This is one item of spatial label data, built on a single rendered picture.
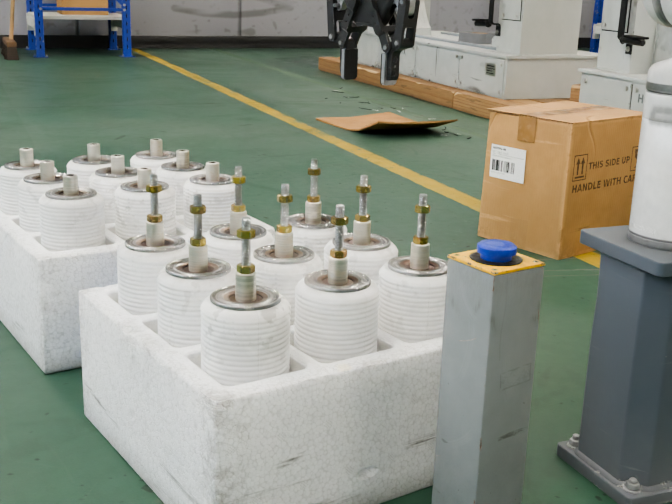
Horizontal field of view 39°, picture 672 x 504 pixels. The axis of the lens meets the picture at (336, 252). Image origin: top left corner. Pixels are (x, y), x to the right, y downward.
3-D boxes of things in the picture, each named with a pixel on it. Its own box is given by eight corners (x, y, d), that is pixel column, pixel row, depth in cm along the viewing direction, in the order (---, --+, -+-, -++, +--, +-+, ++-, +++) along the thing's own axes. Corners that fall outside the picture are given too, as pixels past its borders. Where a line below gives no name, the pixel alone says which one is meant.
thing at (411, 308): (380, 384, 124) (386, 252, 119) (453, 393, 122) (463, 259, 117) (366, 416, 115) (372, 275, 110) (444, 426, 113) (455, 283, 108)
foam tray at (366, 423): (323, 359, 150) (327, 249, 145) (494, 465, 119) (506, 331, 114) (83, 415, 129) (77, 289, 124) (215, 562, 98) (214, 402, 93)
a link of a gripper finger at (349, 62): (358, 48, 119) (357, 78, 120) (354, 48, 120) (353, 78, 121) (345, 49, 118) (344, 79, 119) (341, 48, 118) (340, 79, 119)
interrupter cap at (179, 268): (190, 258, 115) (190, 253, 115) (243, 268, 112) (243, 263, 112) (151, 275, 109) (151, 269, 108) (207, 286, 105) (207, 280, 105)
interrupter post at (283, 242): (272, 255, 118) (272, 229, 117) (290, 254, 118) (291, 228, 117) (276, 261, 115) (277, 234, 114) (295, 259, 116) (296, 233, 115)
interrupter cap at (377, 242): (386, 255, 119) (386, 250, 119) (327, 250, 120) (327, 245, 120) (393, 239, 126) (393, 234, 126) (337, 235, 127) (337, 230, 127)
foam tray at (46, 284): (180, 268, 193) (178, 181, 187) (274, 329, 161) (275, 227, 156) (-20, 298, 172) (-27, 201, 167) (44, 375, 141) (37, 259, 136)
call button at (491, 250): (496, 255, 99) (498, 236, 98) (524, 265, 96) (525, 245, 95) (467, 260, 97) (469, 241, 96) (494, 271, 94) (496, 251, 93)
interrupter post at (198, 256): (195, 267, 112) (195, 240, 111) (212, 270, 111) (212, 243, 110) (183, 272, 110) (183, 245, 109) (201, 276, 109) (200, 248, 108)
